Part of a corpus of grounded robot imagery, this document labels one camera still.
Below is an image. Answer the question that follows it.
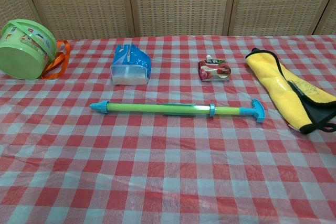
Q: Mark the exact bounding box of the green blue water squirter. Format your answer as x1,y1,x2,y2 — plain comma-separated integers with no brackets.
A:
107,98,266,124

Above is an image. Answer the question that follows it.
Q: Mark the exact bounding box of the orange ribbon strap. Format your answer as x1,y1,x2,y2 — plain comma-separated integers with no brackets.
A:
40,39,71,80

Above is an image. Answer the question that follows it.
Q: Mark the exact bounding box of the red drink pouch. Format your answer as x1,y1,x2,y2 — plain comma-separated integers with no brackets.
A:
197,54,233,82

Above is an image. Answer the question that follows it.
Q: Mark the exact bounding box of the blue tissue pack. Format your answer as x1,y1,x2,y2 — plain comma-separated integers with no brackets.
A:
110,44,152,86

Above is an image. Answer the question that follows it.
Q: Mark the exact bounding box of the yellow black towel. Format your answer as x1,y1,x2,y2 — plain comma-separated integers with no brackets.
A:
245,47,336,134

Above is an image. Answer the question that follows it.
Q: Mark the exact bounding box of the green plastic bucket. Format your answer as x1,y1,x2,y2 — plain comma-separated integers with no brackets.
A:
0,19,57,80

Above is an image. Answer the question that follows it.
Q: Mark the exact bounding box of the green tube with blue cap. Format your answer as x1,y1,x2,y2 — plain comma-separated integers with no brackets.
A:
90,100,216,120

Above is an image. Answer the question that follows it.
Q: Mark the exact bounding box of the red white checkered tablecloth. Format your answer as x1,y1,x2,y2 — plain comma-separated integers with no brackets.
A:
0,34,336,224

